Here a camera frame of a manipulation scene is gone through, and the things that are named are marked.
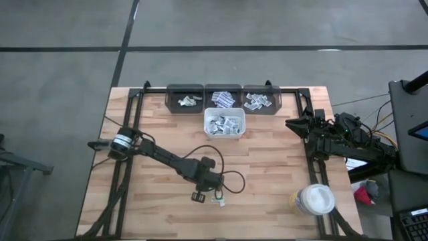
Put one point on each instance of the green label packet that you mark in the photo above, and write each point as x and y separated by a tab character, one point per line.
215	200

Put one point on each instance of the white paper sheet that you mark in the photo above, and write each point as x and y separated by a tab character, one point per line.
354	163

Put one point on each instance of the white plastic bin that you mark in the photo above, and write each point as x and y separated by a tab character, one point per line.
241	112

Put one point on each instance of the grey fabric item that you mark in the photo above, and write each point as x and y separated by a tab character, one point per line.
372	187

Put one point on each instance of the disinfecting wipes canister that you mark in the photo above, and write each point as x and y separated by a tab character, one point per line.
316	199

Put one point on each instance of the monitor with blue screen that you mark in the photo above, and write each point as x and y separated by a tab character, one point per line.
422	132

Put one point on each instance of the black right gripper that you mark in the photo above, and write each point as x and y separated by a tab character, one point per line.
316	124

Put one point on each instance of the black keyboard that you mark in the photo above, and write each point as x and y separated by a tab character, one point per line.
416	227

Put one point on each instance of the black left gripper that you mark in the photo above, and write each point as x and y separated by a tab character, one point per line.
205	174

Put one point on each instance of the small white packet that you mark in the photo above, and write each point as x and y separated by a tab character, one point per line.
210	129

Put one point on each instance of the grey metal stand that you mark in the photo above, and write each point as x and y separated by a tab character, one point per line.
26	164

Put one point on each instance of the black side desk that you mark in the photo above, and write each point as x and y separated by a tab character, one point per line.
401	100

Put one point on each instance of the black pole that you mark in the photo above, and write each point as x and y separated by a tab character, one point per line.
416	83

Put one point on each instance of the red fabric item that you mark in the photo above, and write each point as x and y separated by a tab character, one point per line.
362	197

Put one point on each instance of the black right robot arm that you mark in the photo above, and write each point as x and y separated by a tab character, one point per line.
351	150

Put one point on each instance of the grey plastic bin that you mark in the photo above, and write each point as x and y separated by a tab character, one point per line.
174	107
275	107
208	100

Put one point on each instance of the black aluminium table frame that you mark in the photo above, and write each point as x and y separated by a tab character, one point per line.
154	90

